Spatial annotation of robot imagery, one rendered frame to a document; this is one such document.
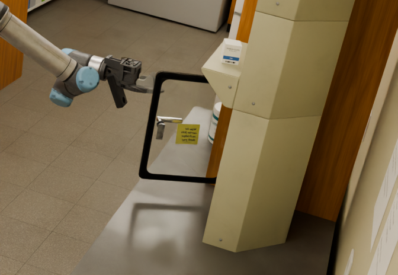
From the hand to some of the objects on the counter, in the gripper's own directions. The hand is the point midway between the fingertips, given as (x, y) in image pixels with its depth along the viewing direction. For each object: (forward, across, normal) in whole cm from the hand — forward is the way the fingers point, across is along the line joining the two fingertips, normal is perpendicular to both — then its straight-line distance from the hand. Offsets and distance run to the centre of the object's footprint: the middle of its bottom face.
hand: (159, 91), depth 242 cm
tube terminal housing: (+40, -5, +37) cm, 54 cm away
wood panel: (+43, +18, +37) cm, 59 cm away
